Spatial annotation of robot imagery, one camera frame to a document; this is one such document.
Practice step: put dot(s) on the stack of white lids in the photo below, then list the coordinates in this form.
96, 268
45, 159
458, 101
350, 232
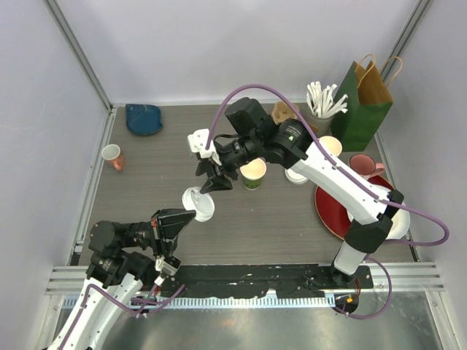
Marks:
294, 177

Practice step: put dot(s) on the blue ceramic dish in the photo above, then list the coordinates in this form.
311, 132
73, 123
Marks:
143, 119

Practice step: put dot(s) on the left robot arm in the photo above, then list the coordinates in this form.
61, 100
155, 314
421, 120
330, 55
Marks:
130, 261

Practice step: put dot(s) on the stack of green cups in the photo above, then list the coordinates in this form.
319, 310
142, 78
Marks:
332, 144

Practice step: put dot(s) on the cardboard cup carrier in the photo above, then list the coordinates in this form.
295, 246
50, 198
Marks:
282, 112

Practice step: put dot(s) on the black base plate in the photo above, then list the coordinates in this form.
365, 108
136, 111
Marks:
249, 281

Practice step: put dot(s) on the grey straw holder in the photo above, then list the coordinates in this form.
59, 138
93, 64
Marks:
319, 125

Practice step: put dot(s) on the white wrapped straws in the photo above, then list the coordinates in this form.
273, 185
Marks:
321, 103

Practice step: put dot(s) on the small copper cup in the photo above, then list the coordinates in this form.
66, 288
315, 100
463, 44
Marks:
112, 154

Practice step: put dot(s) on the white plate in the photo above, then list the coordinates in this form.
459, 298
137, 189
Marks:
401, 223

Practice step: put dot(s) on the green paper bag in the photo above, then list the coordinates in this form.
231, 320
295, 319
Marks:
368, 102

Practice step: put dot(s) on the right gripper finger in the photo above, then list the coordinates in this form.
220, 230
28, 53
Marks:
216, 183
204, 167

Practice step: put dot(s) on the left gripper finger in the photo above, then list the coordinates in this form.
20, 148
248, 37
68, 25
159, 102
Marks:
168, 223
168, 246

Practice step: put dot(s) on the red round tray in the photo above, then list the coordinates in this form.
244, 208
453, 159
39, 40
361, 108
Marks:
332, 214

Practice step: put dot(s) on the pink speckled mug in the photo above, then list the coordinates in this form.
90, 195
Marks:
366, 166

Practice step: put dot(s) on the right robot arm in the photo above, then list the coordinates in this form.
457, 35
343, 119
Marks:
290, 145

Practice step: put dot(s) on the green paper cup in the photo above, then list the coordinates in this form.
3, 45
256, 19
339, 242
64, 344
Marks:
205, 208
253, 173

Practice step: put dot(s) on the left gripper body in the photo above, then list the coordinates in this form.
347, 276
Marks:
141, 233

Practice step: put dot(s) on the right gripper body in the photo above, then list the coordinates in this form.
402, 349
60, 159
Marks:
238, 153

